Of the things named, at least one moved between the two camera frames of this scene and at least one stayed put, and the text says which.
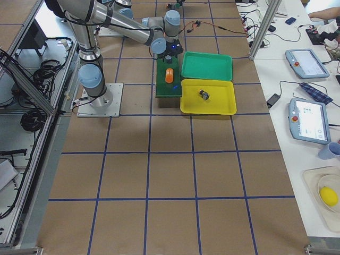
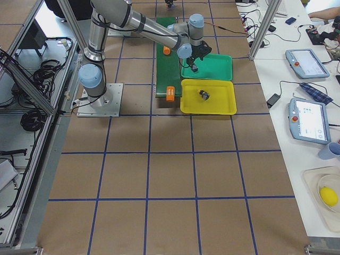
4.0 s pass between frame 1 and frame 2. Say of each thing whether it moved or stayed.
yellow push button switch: stayed
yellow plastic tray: stayed
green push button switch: moved
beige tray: stayed
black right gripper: moved
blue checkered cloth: stayed
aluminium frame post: stayed
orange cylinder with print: moved
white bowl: stayed
